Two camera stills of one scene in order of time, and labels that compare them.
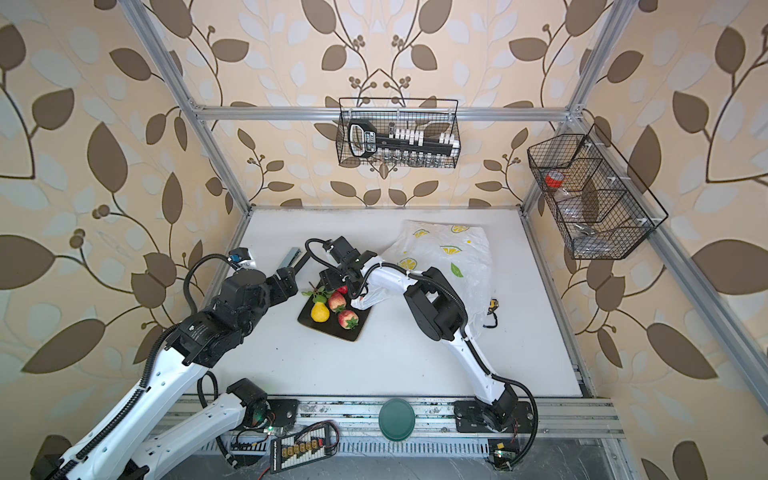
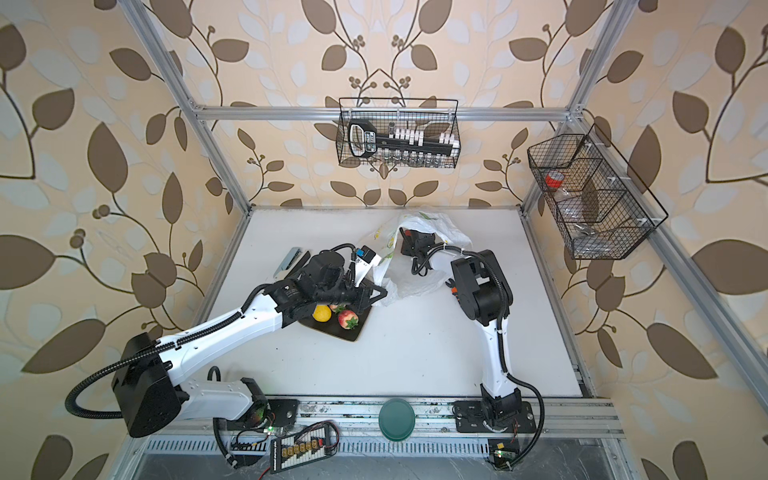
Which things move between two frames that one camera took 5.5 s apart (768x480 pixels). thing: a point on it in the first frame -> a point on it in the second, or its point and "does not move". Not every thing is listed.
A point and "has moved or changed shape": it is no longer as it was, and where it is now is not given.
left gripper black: x=290 y=284 -> x=364 y=294
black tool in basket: x=364 y=141 does not move
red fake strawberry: x=348 y=319 does not move
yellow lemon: x=319 y=312 does not move
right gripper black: x=328 y=277 -> x=406 y=247
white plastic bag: x=460 y=253 has moved or changed shape
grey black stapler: x=296 y=259 does not move
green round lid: x=397 y=419 does not move
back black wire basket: x=398 y=133 does not move
